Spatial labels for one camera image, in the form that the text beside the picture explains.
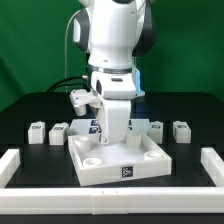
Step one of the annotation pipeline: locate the white marker base plate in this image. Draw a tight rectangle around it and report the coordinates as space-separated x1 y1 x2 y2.
69 119 150 135

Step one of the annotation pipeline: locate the black cable bundle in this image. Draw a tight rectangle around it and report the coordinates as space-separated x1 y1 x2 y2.
45 75 91 94

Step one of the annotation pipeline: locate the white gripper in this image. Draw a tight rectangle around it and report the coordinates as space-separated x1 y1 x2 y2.
70 71 136 144

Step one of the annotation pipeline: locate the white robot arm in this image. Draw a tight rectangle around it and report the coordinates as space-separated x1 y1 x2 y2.
70 0 156 144

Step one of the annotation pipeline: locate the white thin cable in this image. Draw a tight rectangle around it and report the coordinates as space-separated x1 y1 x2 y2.
64 8 83 93

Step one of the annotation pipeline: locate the white square tabletop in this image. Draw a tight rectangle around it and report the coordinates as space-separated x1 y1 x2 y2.
68 131 172 186

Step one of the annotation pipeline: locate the white U-shaped obstacle fence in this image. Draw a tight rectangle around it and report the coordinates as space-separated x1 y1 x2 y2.
0 148 224 215

